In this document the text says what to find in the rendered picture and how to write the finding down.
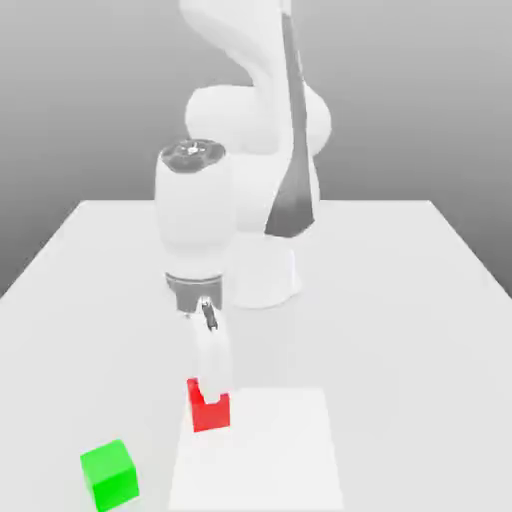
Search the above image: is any small green cube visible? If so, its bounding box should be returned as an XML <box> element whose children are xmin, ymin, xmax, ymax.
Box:
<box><xmin>79</xmin><ymin>438</ymin><xmax>140</xmax><ymax>512</ymax></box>

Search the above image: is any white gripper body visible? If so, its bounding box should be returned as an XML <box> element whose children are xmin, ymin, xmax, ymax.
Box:
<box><xmin>191</xmin><ymin>308</ymin><xmax>234</xmax><ymax>404</ymax></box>

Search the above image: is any small red cube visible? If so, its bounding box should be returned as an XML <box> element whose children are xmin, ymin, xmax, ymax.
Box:
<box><xmin>186</xmin><ymin>377</ymin><xmax>232</xmax><ymax>434</ymax></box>

